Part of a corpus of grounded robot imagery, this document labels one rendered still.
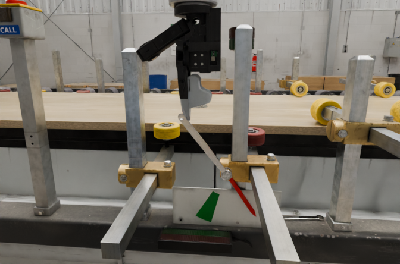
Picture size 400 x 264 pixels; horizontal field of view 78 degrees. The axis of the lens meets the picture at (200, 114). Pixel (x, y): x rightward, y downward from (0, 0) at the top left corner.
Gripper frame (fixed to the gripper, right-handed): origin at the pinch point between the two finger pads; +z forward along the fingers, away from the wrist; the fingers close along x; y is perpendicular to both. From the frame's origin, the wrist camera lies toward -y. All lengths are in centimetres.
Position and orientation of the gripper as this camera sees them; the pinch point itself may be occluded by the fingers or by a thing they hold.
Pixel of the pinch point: (184, 113)
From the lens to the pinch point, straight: 50.4
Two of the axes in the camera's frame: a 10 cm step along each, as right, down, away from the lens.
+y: 10.0, 0.1, -0.8
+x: 0.8, -2.2, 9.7
